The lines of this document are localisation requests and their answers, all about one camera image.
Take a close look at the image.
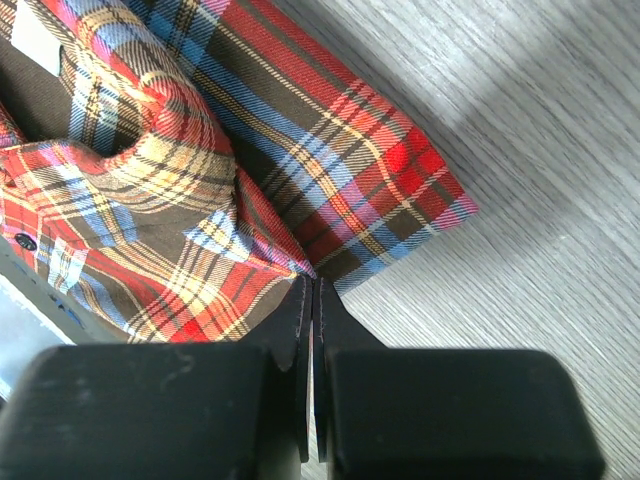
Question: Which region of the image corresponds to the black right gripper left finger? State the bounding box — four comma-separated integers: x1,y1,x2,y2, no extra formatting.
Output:
1,277,313,479

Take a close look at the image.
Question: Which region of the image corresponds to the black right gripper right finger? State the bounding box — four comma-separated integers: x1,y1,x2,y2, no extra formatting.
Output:
312,279,606,479

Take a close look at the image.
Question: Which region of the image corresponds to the red brown plaid shirt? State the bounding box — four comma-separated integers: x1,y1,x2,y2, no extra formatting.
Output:
1,1,476,342

